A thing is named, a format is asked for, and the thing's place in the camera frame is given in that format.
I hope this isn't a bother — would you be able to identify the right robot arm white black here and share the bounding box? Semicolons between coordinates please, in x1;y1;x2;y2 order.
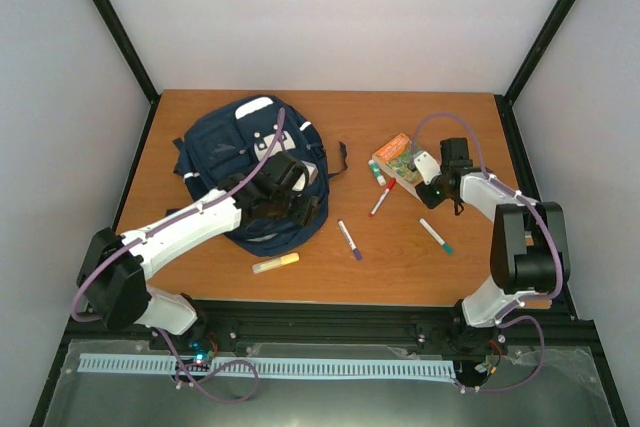
410;138;570;353

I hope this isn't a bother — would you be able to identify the green capped marker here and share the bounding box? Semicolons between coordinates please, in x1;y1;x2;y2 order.
419;218;454;254

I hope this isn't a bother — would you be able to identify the yellow highlighter pen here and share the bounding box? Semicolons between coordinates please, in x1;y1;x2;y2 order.
252;253;300;274

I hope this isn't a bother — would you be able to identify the black frame post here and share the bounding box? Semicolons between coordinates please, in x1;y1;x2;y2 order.
502;0;609;103
62;0;161;104

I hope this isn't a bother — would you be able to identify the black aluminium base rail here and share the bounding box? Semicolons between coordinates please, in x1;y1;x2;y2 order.
64;296;601;363

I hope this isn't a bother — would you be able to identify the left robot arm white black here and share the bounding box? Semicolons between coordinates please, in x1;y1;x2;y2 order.
72;151;319;350

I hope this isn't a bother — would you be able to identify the navy blue backpack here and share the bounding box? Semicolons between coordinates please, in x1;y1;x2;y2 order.
174;95;337;257

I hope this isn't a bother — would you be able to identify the light blue cable duct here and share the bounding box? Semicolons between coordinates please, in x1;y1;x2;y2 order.
77;353;456;383

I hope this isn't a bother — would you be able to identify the orange green paperback book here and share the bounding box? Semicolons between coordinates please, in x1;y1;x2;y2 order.
371;133;418;198

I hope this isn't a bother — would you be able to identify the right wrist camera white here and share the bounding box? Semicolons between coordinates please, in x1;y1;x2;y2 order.
408;150;441;186

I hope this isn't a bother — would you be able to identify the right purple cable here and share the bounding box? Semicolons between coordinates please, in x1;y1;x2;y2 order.
409;111;566;394

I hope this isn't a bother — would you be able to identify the right black frame post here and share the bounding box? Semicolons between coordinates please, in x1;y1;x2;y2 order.
502;0;609;103

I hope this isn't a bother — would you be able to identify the purple capped marker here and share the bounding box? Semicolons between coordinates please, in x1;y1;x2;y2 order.
337;219;363;261

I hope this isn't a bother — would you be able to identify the red capped marker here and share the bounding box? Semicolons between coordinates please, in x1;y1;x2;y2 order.
369;178;397;217

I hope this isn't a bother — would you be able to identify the left black frame post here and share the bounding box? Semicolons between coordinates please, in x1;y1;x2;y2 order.
62;0;161;104

